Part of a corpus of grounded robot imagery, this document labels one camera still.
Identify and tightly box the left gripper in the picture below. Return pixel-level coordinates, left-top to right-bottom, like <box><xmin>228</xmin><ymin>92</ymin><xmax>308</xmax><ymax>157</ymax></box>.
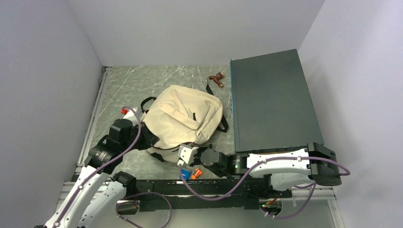
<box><xmin>121</xmin><ymin>121</ymin><xmax>161</xmax><ymax>153</ymax></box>

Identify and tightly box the beige canvas backpack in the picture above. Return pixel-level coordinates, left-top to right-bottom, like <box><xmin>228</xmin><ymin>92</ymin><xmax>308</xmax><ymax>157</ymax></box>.
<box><xmin>141</xmin><ymin>85</ymin><xmax>229</xmax><ymax>163</ymax></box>

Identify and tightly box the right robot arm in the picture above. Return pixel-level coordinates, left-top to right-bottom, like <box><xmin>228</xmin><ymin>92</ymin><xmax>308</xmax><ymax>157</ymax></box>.
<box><xmin>188</xmin><ymin>142</ymin><xmax>342</xmax><ymax>197</ymax></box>

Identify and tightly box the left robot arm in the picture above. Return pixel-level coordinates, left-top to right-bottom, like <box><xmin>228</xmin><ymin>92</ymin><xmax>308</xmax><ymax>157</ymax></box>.
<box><xmin>42</xmin><ymin>119</ymin><xmax>159</xmax><ymax>228</ymax></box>

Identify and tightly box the orange pencil sharpener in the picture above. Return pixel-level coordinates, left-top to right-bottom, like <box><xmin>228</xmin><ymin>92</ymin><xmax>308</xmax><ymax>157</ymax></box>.
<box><xmin>192</xmin><ymin>168</ymin><xmax>203</xmax><ymax>180</ymax></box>

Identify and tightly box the blue eraser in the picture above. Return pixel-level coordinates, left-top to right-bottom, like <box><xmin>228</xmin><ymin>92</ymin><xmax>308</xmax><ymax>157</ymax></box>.
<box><xmin>179</xmin><ymin>168</ymin><xmax>192</xmax><ymax>181</ymax></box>

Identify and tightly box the brown T-shaped clip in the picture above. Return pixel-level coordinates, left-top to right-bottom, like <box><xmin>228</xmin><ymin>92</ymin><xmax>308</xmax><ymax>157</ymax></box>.
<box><xmin>208</xmin><ymin>72</ymin><xmax>224</xmax><ymax>88</ymax></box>

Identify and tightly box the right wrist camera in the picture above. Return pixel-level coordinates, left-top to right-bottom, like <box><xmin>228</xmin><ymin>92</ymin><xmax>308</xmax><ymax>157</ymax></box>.
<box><xmin>177</xmin><ymin>144</ymin><xmax>199</xmax><ymax>166</ymax></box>

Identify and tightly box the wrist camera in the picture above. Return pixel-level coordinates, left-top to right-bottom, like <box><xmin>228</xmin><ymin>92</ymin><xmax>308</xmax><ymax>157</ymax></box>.
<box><xmin>177</xmin><ymin>144</ymin><xmax>199</xmax><ymax>166</ymax></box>
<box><xmin>121</xmin><ymin>108</ymin><xmax>137</xmax><ymax>122</ymax></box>

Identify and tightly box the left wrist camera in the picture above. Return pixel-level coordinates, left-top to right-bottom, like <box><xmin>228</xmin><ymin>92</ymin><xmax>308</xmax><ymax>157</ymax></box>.
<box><xmin>121</xmin><ymin>108</ymin><xmax>137</xmax><ymax>122</ymax></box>

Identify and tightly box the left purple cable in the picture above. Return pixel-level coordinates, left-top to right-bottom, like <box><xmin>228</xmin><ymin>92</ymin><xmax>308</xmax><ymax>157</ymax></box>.
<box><xmin>52</xmin><ymin>107</ymin><xmax>173</xmax><ymax>228</ymax></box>

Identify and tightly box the purple cable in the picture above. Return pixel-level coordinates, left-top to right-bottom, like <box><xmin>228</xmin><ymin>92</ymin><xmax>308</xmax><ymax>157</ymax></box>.
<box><xmin>178</xmin><ymin>156</ymin><xmax>351</xmax><ymax>220</ymax></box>
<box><xmin>52</xmin><ymin>107</ymin><xmax>173</xmax><ymax>228</ymax></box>

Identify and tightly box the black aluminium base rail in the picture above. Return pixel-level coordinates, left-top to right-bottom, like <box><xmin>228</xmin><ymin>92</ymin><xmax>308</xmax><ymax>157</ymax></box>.
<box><xmin>59</xmin><ymin>178</ymin><xmax>336</xmax><ymax>212</ymax></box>

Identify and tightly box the dark network switch box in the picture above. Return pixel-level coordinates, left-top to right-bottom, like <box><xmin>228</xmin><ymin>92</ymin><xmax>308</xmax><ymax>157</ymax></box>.
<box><xmin>230</xmin><ymin>49</ymin><xmax>324</xmax><ymax>153</ymax></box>

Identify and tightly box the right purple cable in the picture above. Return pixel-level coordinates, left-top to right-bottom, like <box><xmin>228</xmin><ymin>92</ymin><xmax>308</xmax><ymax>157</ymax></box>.
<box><xmin>178</xmin><ymin>156</ymin><xmax>351</xmax><ymax>220</ymax></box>

